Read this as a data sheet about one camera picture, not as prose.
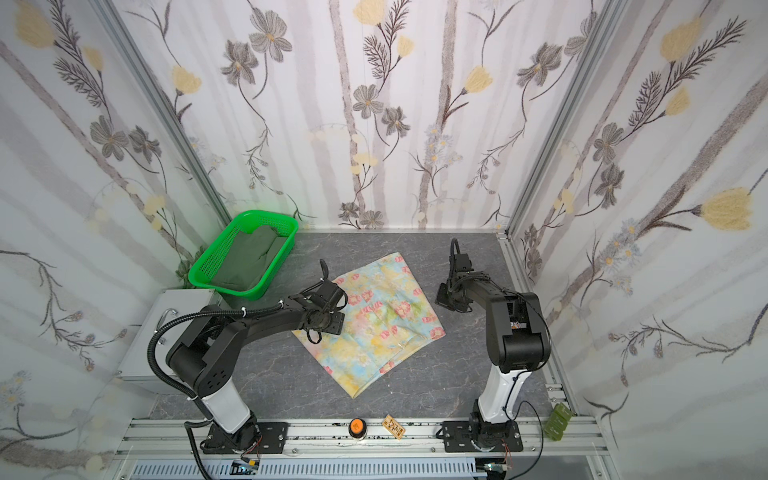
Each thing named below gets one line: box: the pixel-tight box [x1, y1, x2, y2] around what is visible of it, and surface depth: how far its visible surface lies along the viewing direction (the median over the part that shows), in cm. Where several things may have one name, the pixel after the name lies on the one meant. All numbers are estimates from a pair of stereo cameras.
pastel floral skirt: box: [292, 252, 446, 399], surface depth 95 cm
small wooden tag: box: [382, 414, 406, 441], surface depth 76 cm
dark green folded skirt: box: [212, 226, 287, 291], surface depth 110 cm
